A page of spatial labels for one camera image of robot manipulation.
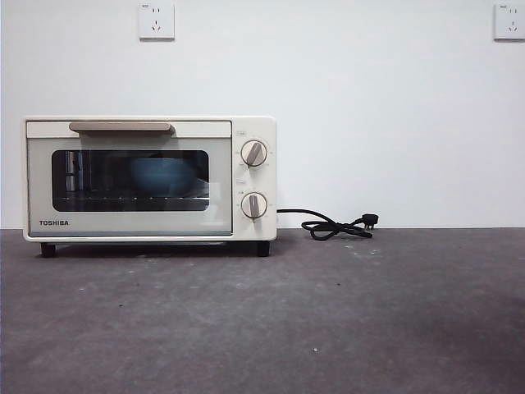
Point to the cream Toshiba toaster oven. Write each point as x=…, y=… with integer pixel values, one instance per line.
x=255, y=180

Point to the white wall socket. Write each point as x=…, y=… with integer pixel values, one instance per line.
x=509, y=24
x=156, y=24

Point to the cream oven knob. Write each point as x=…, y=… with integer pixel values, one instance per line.
x=253, y=205
x=254, y=154

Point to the blue bowl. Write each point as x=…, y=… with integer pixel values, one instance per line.
x=160, y=176

